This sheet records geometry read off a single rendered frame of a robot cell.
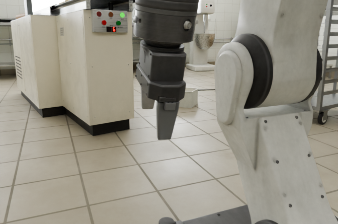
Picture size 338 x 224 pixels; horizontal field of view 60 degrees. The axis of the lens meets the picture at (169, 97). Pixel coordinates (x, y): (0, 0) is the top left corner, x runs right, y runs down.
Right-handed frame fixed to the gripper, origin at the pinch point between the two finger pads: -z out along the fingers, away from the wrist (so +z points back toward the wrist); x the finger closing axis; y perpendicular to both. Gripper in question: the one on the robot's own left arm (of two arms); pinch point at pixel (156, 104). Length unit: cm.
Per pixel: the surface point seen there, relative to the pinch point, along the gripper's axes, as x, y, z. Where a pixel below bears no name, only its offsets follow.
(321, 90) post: 119, -164, -45
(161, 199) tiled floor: 52, -23, -67
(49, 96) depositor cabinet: 203, 31, -82
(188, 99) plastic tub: 198, -92, -84
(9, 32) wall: 533, 118, -97
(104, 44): 153, -8, -25
